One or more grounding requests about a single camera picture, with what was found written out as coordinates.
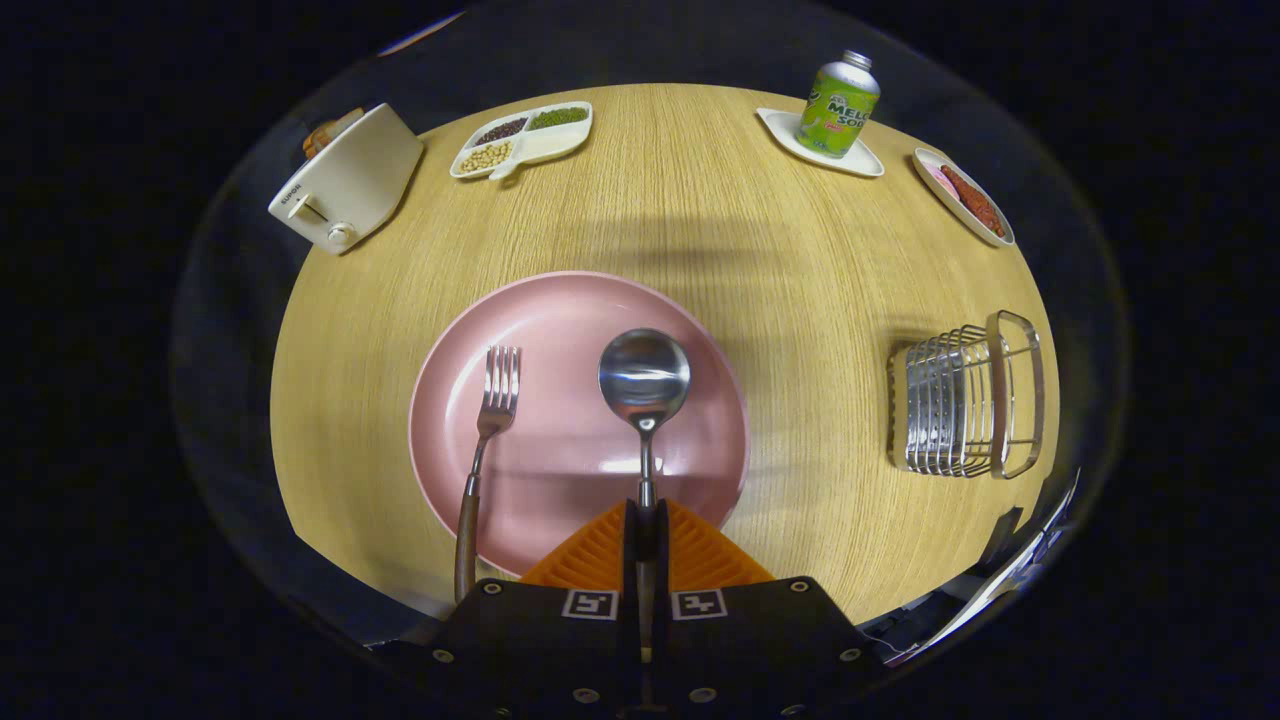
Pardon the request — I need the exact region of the white divided dish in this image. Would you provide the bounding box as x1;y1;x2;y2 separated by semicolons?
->
449;101;594;182

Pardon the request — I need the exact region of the pink round plate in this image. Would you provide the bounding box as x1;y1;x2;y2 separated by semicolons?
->
408;270;751;578

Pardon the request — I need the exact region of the toast slice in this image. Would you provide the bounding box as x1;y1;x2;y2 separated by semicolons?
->
303;108;366;159

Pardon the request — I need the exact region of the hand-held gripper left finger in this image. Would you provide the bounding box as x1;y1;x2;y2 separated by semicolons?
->
430;498;642;718

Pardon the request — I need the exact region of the green drink bottle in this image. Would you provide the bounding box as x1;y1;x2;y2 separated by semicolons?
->
795;50;882;160

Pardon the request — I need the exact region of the small white meat dish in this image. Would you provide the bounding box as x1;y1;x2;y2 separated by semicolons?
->
912;147;1016;248

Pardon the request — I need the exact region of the metal wire basket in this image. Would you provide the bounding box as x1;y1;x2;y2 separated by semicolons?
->
888;310;1046;480

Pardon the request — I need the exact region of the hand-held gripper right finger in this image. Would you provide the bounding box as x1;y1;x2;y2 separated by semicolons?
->
640;498;889;718

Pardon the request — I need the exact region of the metal fork wooden handle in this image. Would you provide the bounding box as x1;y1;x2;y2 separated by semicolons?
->
453;345;522;604

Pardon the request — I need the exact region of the white square coaster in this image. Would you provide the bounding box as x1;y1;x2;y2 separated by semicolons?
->
756;107;886;179

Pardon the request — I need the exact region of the metal spoon wooden handle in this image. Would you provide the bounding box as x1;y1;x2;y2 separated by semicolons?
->
597;328;692;656

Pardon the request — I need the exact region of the white toaster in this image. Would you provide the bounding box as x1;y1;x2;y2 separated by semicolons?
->
268;103;425;256

